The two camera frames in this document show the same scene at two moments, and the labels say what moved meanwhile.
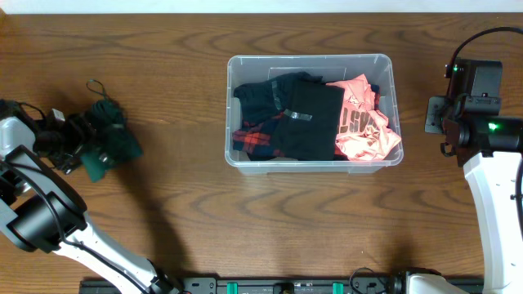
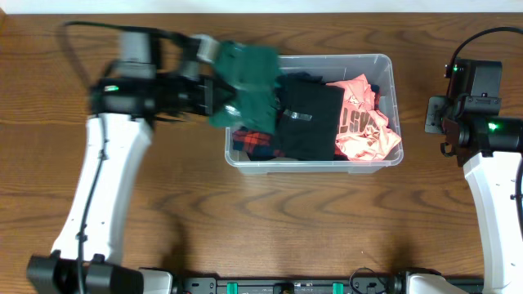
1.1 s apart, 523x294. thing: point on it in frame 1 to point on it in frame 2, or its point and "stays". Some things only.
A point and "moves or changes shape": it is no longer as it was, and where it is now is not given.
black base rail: x=255 y=285 stays
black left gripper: x=80 y=139 to x=208 y=95
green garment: x=111 y=139 moves or changes shape
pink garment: x=363 y=132 stays
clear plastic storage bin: x=312 y=114 stays
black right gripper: x=435 y=124 stays
